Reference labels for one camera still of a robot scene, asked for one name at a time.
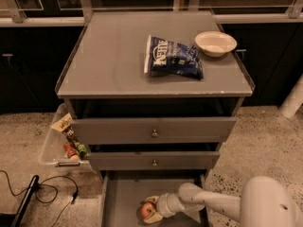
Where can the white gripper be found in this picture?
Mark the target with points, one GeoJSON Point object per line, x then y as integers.
{"type": "Point", "coordinates": [164, 204]}

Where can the red apple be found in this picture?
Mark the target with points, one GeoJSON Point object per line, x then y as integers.
{"type": "Point", "coordinates": [147, 209]}

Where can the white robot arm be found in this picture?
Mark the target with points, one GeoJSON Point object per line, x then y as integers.
{"type": "Point", "coordinates": [264, 202]}

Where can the grey bottom drawer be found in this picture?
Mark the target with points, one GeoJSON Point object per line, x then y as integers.
{"type": "Point", "coordinates": [125, 191]}

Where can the grey drawer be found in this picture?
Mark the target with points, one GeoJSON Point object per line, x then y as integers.
{"type": "Point", "coordinates": [161, 130]}
{"type": "Point", "coordinates": [125, 191]}
{"type": "Point", "coordinates": [156, 160]}

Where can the grey middle drawer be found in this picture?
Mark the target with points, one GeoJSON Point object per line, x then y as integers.
{"type": "Point", "coordinates": [156, 160]}

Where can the grey top drawer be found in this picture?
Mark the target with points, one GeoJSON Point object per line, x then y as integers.
{"type": "Point", "coordinates": [161, 130]}

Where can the grey drawer cabinet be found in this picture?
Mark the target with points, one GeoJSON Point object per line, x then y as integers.
{"type": "Point", "coordinates": [151, 108]}

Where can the green red snack packet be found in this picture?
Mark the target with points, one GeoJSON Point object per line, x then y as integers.
{"type": "Point", "coordinates": [73, 148]}

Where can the clear plastic bin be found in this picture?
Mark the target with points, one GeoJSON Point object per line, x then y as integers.
{"type": "Point", "coordinates": [53, 153]}

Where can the tan snack packet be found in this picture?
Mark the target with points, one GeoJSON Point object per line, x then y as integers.
{"type": "Point", "coordinates": [64, 124]}

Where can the black flat device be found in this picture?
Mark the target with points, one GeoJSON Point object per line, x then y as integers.
{"type": "Point", "coordinates": [14, 219]}

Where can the blue chip bag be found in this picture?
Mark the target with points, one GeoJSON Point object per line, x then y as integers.
{"type": "Point", "coordinates": [173, 58]}

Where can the white bowl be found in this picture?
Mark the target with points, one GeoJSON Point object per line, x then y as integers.
{"type": "Point", "coordinates": [215, 43]}

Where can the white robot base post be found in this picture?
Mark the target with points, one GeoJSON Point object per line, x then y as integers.
{"type": "Point", "coordinates": [293, 101]}

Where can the metal railing frame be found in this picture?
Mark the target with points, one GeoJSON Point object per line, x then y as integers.
{"type": "Point", "coordinates": [224, 11]}

